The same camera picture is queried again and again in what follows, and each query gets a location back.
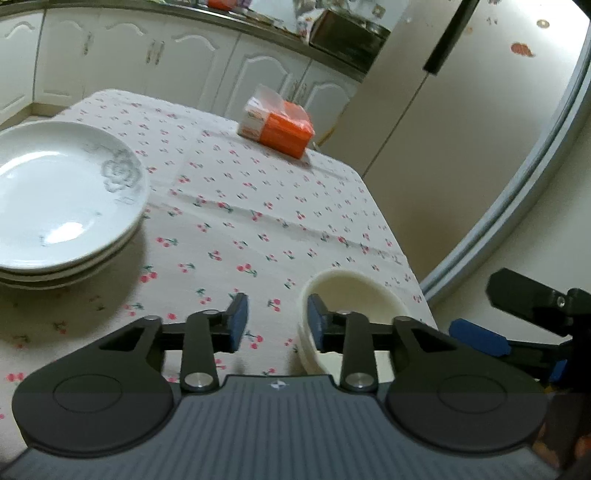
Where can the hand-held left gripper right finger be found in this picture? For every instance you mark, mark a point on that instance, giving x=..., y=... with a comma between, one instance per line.
x=317, y=323

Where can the dark microwave oven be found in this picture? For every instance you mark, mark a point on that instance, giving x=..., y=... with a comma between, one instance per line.
x=346, y=39

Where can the red plastic basin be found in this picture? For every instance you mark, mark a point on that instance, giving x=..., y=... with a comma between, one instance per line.
x=221, y=3

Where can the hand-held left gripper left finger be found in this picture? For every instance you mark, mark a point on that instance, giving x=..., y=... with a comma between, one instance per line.
x=238, y=323

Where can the orange tissue pack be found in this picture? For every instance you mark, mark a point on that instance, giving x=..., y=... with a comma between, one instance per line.
x=281, y=127

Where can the white plate with grey flower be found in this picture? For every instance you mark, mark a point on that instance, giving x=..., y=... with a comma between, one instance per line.
x=60, y=194

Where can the cream plastic bowl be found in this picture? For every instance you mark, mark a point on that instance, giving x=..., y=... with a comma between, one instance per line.
x=355, y=288

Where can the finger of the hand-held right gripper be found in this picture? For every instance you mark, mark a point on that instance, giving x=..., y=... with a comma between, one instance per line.
x=521, y=293
x=475, y=337

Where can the white base cabinets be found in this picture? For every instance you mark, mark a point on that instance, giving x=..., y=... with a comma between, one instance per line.
x=115, y=60

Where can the grey kitchen countertop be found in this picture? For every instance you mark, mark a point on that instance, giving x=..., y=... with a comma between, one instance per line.
x=258, y=27

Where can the beige refrigerator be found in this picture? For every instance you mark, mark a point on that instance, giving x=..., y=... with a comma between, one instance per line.
x=461, y=115

